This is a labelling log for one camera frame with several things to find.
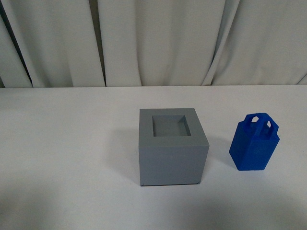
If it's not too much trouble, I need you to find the blue handled block part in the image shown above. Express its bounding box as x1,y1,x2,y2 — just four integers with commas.
229,113,280,171

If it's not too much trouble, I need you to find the gray cube base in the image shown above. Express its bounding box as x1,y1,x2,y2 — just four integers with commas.
139,108,210,186

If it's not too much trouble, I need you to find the white curtain backdrop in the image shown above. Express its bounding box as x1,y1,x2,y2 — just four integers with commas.
0,0,307,88

